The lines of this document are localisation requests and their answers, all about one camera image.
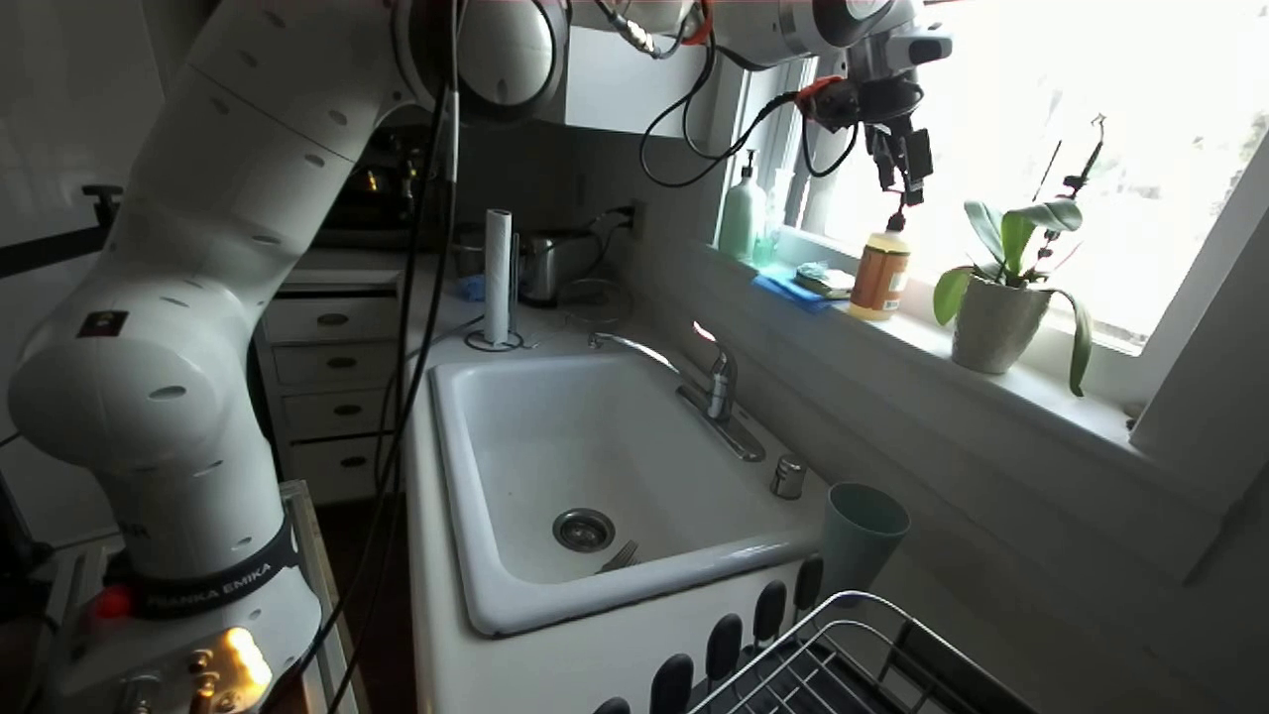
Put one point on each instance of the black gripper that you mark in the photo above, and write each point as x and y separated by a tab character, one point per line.
898	148

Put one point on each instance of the orange soap pump bottle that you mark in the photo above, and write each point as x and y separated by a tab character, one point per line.
881	272

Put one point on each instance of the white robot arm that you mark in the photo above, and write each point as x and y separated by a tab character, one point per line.
141	369

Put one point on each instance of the Scotch-Brite sponge pack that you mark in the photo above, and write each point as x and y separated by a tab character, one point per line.
823	280

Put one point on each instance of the potted orchid plant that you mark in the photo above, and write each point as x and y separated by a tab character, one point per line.
992	312

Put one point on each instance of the blue sponge cloth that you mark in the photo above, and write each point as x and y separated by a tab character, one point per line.
783	287

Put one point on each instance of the chrome faucet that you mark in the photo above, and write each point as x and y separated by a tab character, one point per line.
716	394

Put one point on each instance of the chrome soap dispenser knob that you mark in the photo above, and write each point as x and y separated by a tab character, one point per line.
786	479

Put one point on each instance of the teal plastic cup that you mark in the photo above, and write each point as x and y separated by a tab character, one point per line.
863	528

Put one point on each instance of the metal kettle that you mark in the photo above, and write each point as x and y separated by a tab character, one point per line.
543	272

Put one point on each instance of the white ceramic sink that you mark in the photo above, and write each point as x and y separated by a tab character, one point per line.
526	436

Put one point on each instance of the sink drain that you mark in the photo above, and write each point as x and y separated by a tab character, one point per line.
584	528

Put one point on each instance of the white drawer cabinet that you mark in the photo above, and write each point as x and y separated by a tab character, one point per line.
327	350

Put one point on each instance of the wire dish rack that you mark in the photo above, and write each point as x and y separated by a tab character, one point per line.
859	653

